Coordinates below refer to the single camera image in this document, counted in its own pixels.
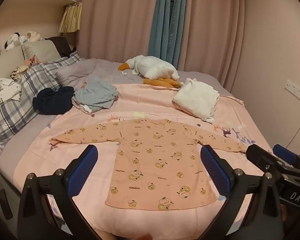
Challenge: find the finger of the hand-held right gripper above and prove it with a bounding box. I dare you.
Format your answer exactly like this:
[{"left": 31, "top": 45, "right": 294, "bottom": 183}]
[
  {"left": 273, "top": 144, "right": 300, "bottom": 174},
  {"left": 246, "top": 144, "right": 294, "bottom": 179}
]

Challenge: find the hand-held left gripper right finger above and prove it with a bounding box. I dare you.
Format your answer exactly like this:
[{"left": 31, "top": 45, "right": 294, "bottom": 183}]
[{"left": 200, "top": 145, "right": 283, "bottom": 240}]

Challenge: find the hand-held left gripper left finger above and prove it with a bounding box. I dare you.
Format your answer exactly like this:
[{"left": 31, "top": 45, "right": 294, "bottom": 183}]
[{"left": 17, "top": 144, "right": 99, "bottom": 240}]

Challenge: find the pink cartoon print shirt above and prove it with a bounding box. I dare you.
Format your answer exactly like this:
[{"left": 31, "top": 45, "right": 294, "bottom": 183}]
[{"left": 51, "top": 117, "right": 247, "bottom": 211}]

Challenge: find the pale pink folded garment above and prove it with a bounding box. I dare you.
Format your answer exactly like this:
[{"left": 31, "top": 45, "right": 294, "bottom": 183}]
[{"left": 72, "top": 99, "right": 93, "bottom": 115}]

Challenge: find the white folded garment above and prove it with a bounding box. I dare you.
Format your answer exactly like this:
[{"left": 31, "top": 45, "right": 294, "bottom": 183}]
[{"left": 172, "top": 78, "right": 220, "bottom": 123}]

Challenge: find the dark navy garment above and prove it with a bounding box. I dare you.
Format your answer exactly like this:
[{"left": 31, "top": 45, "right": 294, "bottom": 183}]
[{"left": 32, "top": 86, "right": 75, "bottom": 115}]

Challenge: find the grey-blue garment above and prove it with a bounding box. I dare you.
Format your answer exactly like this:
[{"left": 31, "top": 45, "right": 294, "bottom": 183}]
[{"left": 72, "top": 76, "right": 119, "bottom": 113}]

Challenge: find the black rectangular object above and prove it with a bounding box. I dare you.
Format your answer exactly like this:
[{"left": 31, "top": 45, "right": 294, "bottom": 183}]
[{"left": 0, "top": 189, "right": 13, "bottom": 220}]

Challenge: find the plaid pillow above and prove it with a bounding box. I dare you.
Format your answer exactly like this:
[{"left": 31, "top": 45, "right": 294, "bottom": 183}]
[{"left": 0, "top": 51, "right": 84, "bottom": 158}]

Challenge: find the pink printed blanket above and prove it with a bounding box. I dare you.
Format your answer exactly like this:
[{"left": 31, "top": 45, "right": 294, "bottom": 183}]
[{"left": 12, "top": 81, "right": 283, "bottom": 240}]

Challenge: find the grey pillow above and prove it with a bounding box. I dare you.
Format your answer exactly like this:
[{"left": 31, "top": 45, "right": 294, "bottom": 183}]
[{"left": 55, "top": 65, "right": 100, "bottom": 88}]

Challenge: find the white t-shirt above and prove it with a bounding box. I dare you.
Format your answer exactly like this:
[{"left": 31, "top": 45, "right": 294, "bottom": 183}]
[{"left": 0, "top": 78, "right": 22, "bottom": 108}]

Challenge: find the leopard print cloth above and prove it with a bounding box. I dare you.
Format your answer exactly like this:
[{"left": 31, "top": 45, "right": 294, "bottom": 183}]
[{"left": 10, "top": 66, "right": 30, "bottom": 80}]

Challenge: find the white goose plush toy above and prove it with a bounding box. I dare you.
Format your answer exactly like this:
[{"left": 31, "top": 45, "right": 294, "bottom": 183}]
[{"left": 118, "top": 56, "right": 184, "bottom": 88}]

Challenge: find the small pink cloth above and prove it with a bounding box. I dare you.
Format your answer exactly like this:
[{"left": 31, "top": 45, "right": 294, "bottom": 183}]
[{"left": 22, "top": 55, "right": 42, "bottom": 67}]

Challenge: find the brown knitted cloth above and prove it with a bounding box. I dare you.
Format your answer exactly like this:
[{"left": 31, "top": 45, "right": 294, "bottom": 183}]
[{"left": 45, "top": 36, "right": 77, "bottom": 58}]

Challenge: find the beige headboard cushion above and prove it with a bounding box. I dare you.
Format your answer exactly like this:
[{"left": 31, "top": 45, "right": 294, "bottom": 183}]
[
  {"left": 0, "top": 45, "right": 25, "bottom": 83},
  {"left": 21, "top": 39, "right": 77, "bottom": 63}
]

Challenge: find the beige plush toy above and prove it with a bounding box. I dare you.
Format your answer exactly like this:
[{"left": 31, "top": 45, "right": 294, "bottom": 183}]
[{"left": 25, "top": 31, "right": 43, "bottom": 43}]

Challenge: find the pink curtain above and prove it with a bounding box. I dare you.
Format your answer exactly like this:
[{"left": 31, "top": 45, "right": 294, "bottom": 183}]
[
  {"left": 176, "top": 0, "right": 247, "bottom": 93},
  {"left": 75, "top": 0, "right": 163, "bottom": 64}
]

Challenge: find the white and black plush toy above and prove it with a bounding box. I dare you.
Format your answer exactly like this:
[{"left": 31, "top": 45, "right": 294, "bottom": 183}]
[{"left": 5, "top": 32, "right": 28, "bottom": 50}]

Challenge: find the yellow fringed hanging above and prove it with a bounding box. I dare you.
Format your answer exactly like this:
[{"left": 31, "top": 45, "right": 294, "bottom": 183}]
[{"left": 59, "top": 2, "right": 82, "bottom": 33}]

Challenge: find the teal curtain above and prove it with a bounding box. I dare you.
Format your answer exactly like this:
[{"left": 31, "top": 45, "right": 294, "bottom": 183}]
[{"left": 148, "top": 0, "right": 188, "bottom": 69}]

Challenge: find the thin white cable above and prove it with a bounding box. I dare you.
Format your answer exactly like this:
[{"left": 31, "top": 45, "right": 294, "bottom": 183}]
[{"left": 286, "top": 115, "right": 300, "bottom": 150}]

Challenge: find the white wall socket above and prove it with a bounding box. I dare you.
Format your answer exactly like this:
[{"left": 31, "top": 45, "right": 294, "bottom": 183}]
[{"left": 284, "top": 79, "right": 300, "bottom": 103}]

